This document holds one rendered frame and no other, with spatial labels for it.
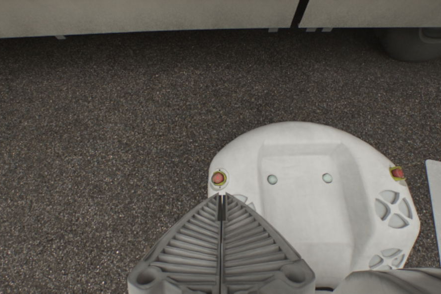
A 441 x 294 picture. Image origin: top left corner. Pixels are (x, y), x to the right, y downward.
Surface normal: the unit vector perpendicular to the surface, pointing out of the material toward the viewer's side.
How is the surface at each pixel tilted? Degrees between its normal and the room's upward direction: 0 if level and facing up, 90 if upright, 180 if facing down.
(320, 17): 90
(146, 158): 0
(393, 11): 90
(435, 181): 0
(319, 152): 68
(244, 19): 90
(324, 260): 24
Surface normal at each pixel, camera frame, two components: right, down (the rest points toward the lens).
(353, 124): -0.03, -0.33
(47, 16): 0.00, 0.95
